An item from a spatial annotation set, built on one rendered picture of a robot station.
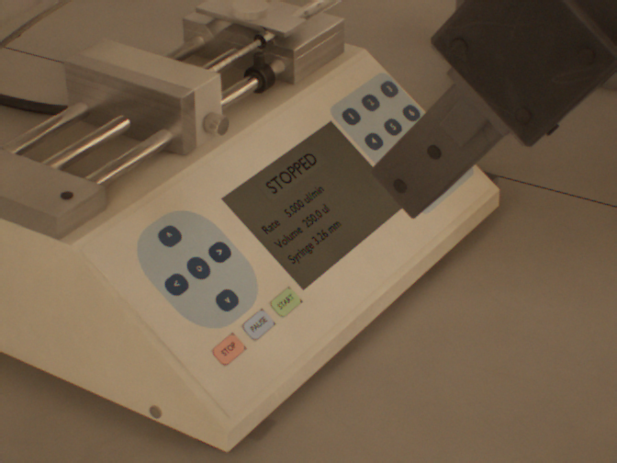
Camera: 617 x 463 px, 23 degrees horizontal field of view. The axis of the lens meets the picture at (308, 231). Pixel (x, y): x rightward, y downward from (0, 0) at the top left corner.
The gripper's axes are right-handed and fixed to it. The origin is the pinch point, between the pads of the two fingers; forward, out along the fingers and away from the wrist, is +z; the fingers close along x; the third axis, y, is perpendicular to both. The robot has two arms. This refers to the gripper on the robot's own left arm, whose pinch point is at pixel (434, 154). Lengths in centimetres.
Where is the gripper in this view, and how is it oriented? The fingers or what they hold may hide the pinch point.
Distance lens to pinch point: 60.3
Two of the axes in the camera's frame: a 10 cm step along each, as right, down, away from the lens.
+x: -5.6, 4.4, -7.1
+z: -4.9, 5.1, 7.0
